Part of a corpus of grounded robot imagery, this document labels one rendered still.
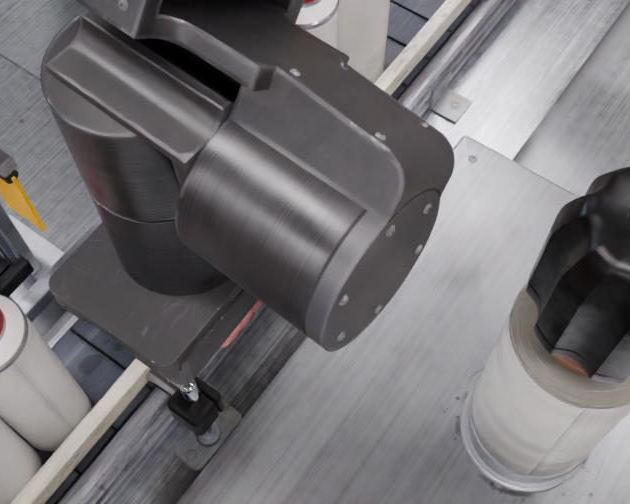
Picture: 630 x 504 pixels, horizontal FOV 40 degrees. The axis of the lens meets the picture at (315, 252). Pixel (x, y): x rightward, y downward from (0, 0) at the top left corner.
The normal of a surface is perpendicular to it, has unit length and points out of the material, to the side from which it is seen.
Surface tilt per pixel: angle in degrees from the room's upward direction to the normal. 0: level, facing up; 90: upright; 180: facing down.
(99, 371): 0
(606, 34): 0
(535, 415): 87
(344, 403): 0
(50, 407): 90
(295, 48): 39
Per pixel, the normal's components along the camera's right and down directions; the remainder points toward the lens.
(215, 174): -0.38, -0.01
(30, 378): 0.84, 0.47
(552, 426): -0.38, 0.83
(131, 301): -0.03, -0.49
